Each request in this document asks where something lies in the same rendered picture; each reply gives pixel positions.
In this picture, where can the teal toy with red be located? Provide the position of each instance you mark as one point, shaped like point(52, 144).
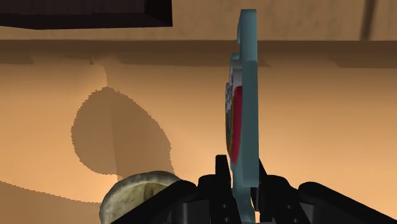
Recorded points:
point(248, 124)

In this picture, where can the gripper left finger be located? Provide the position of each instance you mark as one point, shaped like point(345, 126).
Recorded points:
point(214, 192)

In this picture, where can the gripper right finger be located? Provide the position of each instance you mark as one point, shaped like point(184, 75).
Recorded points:
point(279, 198)

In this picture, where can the pale beige round bowl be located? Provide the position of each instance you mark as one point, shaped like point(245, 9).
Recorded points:
point(133, 192)

